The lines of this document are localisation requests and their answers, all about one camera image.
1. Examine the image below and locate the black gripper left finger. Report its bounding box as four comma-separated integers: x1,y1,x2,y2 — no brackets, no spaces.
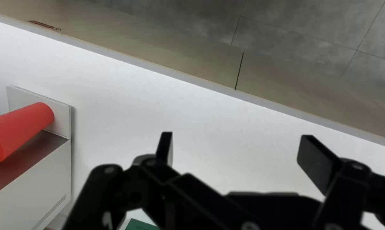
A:
63,130,228,230

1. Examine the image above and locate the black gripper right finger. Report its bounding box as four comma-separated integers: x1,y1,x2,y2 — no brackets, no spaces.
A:
296,134,385,230

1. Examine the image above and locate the plain beige cabinet door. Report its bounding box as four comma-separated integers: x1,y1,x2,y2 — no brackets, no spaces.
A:
234,51,385,142

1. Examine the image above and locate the green tissue box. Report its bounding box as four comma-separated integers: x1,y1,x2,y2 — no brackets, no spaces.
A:
123,217,161,230

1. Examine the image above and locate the beige cabinet door with sticker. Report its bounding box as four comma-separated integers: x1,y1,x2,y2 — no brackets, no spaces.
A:
0,0,246,89

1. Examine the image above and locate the red plastic cup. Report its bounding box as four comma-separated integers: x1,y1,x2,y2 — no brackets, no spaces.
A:
0,101,56,165

